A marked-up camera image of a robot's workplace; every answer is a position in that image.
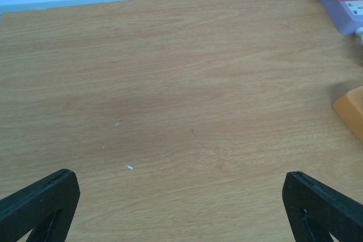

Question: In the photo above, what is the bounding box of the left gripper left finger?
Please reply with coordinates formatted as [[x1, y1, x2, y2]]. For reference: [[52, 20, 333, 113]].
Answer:
[[1, 169, 80, 241]]

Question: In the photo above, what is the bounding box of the purple power strip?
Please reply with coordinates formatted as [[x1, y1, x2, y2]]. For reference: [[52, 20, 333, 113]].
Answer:
[[319, 0, 362, 37]]

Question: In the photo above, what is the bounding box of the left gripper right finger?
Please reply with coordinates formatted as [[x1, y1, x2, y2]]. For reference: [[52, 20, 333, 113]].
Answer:
[[282, 171, 362, 241]]

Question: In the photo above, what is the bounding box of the orange power strip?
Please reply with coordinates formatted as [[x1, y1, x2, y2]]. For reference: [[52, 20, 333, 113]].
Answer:
[[332, 86, 363, 142]]

